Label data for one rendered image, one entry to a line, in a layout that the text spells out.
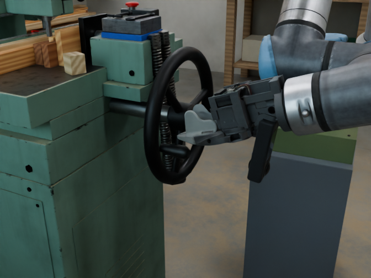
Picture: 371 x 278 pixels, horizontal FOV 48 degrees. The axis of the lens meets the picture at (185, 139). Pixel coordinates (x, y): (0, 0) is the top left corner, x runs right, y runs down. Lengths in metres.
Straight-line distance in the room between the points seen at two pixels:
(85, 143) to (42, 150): 0.11
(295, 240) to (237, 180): 0.89
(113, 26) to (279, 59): 0.36
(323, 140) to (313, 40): 0.60
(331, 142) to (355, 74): 0.71
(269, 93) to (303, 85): 0.06
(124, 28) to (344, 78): 0.47
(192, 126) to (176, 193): 1.46
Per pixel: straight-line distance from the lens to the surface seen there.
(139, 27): 0.88
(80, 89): 0.87
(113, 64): 0.92
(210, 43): 4.36
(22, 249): 1.02
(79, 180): 0.92
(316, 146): 1.32
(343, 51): 0.73
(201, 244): 1.82
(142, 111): 0.90
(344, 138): 1.31
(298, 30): 0.76
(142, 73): 0.88
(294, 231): 1.44
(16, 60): 0.96
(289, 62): 0.73
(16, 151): 0.88
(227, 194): 2.16
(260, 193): 1.39
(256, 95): 0.66
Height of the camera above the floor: 1.12
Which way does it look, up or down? 24 degrees down
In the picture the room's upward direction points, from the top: straight up
